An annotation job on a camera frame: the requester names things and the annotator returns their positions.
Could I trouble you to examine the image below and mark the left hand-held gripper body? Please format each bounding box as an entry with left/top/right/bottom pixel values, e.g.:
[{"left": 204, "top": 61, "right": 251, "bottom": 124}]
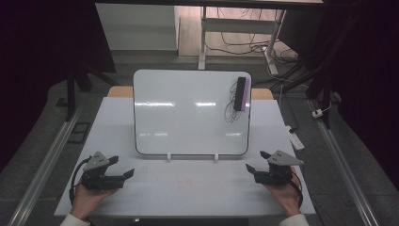
[{"left": 81, "top": 151, "right": 126, "bottom": 192}]

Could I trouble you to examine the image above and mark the dark curtain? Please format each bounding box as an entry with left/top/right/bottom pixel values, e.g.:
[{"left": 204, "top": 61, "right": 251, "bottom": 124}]
[
  {"left": 0, "top": 0, "right": 117, "bottom": 172},
  {"left": 279, "top": 0, "right": 399, "bottom": 191}
]

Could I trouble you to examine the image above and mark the aluminium rail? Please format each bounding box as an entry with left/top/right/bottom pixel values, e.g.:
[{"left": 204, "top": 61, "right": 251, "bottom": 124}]
[
  {"left": 7, "top": 105, "right": 83, "bottom": 226},
  {"left": 309, "top": 99, "right": 380, "bottom": 226}
]

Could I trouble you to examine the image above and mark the person's right hand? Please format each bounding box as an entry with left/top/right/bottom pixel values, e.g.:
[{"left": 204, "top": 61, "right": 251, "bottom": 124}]
[{"left": 264, "top": 166, "right": 302, "bottom": 218}]

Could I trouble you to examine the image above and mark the white panel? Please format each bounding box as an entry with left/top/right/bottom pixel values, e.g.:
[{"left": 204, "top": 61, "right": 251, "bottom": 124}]
[{"left": 95, "top": 3, "right": 179, "bottom": 52}]

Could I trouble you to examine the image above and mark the wooden table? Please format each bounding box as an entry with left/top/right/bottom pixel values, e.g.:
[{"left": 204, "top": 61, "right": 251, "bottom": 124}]
[{"left": 107, "top": 86, "right": 275, "bottom": 101}]

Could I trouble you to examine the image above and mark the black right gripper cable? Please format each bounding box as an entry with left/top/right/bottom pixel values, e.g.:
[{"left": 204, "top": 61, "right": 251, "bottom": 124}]
[{"left": 290, "top": 170, "right": 305, "bottom": 209}]

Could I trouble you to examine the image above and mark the black floor cable bundle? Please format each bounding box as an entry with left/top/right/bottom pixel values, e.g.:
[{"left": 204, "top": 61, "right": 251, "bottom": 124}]
[{"left": 205, "top": 8, "right": 314, "bottom": 92}]

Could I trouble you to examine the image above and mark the black metal stand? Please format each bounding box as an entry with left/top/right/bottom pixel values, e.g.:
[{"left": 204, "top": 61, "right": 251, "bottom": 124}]
[
  {"left": 56, "top": 46, "right": 119, "bottom": 122},
  {"left": 269, "top": 12, "right": 361, "bottom": 130}
]

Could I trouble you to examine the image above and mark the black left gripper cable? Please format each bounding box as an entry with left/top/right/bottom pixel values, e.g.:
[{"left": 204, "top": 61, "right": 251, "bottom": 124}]
[{"left": 69, "top": 156, "right": 92, "bottom": 205}]

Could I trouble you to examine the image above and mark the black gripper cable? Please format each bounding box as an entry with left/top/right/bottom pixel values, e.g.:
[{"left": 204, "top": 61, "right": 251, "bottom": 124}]
[
  {"left": 69, "top": 156, "right": 92, "bottom": 205},
  {"left": 290, "top": 170, "right": 305, "bottom": 209}
]

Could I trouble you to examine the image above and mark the white whiteboard with black rim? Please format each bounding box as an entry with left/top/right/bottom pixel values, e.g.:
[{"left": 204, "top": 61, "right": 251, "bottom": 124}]
[{"left": 133, "top": 69, "right": 253, "bottom": 157}]

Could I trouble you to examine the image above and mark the person's left hand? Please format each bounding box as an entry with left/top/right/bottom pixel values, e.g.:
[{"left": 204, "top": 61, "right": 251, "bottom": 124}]
[{"left": 70, "top": 183, "right": 119, "bottom": 220}]

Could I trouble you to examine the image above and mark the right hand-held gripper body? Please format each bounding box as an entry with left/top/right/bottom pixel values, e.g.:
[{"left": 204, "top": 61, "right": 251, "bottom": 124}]
[{"left": 253, "top": 150, "right": 305, "bottom": 186}]

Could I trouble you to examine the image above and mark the purple and black whiteboard eraser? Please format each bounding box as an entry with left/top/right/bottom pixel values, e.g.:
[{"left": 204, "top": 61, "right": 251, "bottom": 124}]
[{"left": 232, "top": 75, "right": 251, "bottom": 112}]

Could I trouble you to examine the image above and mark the white-legged desk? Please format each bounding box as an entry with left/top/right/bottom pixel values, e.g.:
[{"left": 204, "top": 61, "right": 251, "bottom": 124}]
[{"left": 94, "top": 0, "right": 325, "bottom": 76}]

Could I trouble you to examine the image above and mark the black floor plate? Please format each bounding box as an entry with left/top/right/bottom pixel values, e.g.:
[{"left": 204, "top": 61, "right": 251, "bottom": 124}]
[{"left": 67, "top": 121, "right": 92, "bottom": 145}]

